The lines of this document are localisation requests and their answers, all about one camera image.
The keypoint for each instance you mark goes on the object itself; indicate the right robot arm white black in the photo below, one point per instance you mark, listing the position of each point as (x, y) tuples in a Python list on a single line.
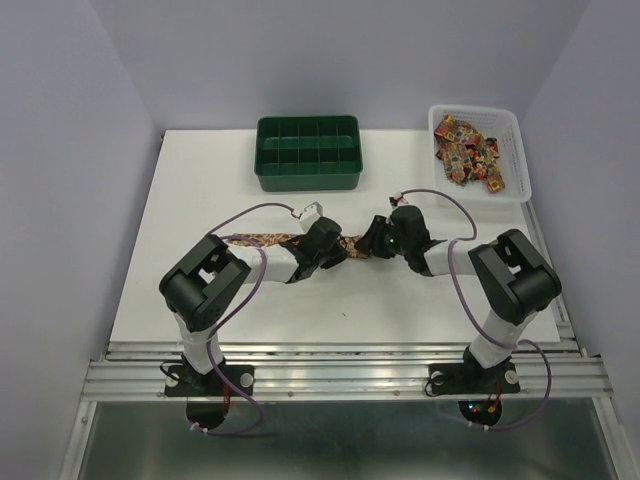
[(517, 281)]

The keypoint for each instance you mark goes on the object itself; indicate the white perforated plastic basket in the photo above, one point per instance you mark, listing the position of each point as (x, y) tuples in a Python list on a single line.
[(490, 122)]

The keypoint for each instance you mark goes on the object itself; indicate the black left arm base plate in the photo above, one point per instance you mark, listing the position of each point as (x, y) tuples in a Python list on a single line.
[(181, 380)]

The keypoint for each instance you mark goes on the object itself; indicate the paisley flamingo patterned tie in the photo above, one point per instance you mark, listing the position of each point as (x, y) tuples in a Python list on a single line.
[(270, 239)]

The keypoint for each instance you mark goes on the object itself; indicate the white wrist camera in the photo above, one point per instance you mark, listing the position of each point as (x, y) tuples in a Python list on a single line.
[(309, 215), (397, 201)]

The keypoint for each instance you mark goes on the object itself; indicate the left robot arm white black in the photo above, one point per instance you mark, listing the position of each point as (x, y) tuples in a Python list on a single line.
[(201, 286)]

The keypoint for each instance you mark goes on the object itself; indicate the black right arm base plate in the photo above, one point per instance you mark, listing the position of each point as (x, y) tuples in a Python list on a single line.
[(467, 380)]

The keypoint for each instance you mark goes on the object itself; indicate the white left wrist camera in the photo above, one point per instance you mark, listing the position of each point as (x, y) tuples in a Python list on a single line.
[(309, 215)]

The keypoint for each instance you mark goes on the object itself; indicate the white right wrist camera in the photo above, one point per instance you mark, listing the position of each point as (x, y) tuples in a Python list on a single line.
[(397, 201)]

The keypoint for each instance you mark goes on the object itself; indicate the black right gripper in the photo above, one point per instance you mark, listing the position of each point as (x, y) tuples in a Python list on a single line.
[(372, 236)]

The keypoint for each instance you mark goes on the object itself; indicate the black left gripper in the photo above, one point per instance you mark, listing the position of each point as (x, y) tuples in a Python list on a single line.
[(339, 254)]

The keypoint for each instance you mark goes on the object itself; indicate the aluminium mounting rail frame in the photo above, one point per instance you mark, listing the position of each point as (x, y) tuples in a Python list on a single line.
[(350, 409)]

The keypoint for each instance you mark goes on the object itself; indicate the green divided plastic tray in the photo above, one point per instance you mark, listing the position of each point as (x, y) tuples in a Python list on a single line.
[(308, 153)]

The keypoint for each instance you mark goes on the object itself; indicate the colourful patterned tie in basket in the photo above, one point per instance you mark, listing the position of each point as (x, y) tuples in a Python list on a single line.
[(467, 155)]

